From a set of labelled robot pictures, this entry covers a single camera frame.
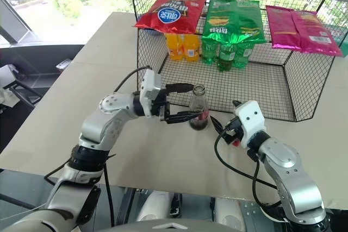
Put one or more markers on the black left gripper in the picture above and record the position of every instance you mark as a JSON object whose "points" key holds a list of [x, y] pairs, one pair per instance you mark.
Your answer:
{"points": [[160, 104]]}

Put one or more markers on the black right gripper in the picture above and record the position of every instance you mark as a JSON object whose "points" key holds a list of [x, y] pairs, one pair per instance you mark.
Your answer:
{"points": [[235, 132]]}

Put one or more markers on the glass cola bottle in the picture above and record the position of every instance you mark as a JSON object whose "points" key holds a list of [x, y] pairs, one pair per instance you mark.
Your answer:
{"points": [[197, 101]]}

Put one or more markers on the small red object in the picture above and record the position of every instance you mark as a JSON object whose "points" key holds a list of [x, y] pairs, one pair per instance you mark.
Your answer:
{"points": [[236, 143]]}

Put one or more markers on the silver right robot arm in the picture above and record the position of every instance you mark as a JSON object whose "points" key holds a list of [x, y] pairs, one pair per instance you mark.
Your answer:
{"points": [[288, 166]]}

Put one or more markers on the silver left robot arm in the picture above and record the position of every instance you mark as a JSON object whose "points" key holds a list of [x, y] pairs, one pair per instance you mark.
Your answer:
{"points": [[95, 128]]}

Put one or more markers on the orange soda bottle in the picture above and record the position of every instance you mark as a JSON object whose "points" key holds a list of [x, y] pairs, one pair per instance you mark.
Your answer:
{"points": [[174, 48], [191, 50]]}

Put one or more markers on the green soda bottle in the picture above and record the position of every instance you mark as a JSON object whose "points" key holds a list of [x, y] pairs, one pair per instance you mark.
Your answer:
{"points": [[226, 58], [244, 56], [210, 52]]}

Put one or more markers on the red chip bag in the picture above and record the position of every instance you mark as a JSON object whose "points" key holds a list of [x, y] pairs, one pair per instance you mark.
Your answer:
{"points": [[171, 12]]}

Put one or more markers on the green chip bag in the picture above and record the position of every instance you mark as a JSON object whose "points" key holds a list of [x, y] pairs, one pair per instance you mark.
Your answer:
{"points": [[231, 20]]}

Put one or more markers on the white rounded robot leg cover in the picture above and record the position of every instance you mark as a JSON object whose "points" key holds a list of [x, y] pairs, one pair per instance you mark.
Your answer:
{"points": [[155, 206], [231, 213]]}

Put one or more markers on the pink chip bag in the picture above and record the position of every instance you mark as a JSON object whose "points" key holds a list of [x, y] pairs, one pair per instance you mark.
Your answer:
{"points": [[299, 31]]}

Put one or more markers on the grey robot torso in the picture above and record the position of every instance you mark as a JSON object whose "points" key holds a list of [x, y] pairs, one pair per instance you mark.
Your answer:
{"points": [[168, 226]]}

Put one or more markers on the black metal chair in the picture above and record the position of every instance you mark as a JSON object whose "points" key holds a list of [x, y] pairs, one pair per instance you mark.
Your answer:
{"points": [[24, 92]]}

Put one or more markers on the white crumpled cloth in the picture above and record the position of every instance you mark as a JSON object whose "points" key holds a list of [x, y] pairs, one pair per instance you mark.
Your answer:
{"points": [[8, 97]]}

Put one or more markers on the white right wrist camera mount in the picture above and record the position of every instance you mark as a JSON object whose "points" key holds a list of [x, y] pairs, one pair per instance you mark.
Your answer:
{"points": [[250, 118]]}

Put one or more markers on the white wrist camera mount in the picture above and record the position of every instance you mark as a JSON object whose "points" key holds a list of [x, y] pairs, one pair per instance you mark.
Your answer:
{"points": [[250, 118], [150, 82]]}

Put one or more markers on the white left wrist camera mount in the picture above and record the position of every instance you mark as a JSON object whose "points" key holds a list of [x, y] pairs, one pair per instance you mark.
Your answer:
{"points": [[150, 82]]}

